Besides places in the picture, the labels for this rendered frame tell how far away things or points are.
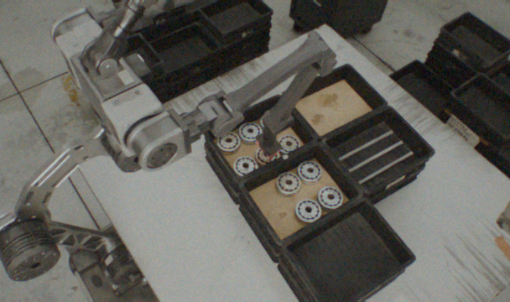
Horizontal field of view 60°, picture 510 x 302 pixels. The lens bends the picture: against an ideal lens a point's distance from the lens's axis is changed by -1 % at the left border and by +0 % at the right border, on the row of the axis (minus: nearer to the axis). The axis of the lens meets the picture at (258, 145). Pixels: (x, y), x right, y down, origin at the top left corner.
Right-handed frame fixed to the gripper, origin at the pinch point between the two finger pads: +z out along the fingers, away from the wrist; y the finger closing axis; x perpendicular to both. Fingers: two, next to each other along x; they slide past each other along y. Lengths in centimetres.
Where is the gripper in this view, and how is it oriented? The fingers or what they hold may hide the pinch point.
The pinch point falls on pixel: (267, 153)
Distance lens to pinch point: 187.1
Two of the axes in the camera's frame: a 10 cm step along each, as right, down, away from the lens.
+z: -0.6, 5.5, 8.4
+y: -6.1, -6.8, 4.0
